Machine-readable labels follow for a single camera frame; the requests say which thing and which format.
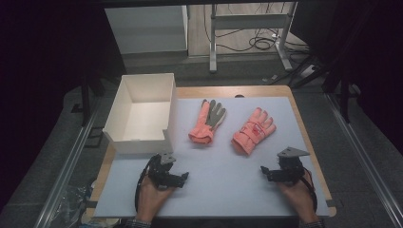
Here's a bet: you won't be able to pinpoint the pink glove grey palm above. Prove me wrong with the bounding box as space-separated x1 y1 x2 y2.
188 99 228 145

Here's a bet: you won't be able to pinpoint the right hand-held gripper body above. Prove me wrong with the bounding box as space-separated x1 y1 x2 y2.
268 146 311 185

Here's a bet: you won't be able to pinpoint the black stand leg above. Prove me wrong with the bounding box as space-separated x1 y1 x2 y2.
80 73 93 128

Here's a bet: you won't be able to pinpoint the pink glove with strap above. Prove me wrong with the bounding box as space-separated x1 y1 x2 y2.
231 106 278 157

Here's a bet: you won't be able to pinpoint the person's right hand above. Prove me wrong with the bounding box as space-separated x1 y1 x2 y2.
277 177 319 224

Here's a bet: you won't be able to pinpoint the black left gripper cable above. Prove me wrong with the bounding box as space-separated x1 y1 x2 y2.
134 157 157 213

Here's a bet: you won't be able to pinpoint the aluminium rail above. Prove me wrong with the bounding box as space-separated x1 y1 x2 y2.
325 92 403 228
32 103 103 228

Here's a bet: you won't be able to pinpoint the white power strip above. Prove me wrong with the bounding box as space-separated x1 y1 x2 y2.
298 64 318 79

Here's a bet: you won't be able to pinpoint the black and red gripper cable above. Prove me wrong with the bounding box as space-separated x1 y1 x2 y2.
300 168 319 214

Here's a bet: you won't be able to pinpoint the white cabinet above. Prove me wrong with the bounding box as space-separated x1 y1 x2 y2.
104 4 190 55

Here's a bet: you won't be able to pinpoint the clear plastic bag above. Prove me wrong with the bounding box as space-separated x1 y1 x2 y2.
56 180 97 228

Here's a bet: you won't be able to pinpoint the white box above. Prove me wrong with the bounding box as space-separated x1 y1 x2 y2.
102 72 178 155

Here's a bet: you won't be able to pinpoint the grey metal desk frame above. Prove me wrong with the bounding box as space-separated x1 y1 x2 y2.
208 1 299 74

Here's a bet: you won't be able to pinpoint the black floor cables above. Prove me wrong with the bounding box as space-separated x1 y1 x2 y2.
202 2 311 54

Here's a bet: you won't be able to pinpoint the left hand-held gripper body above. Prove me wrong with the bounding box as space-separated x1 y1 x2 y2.
146 152 179 191

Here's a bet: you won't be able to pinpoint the person's left hand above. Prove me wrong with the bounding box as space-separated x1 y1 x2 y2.
136 175 176 223

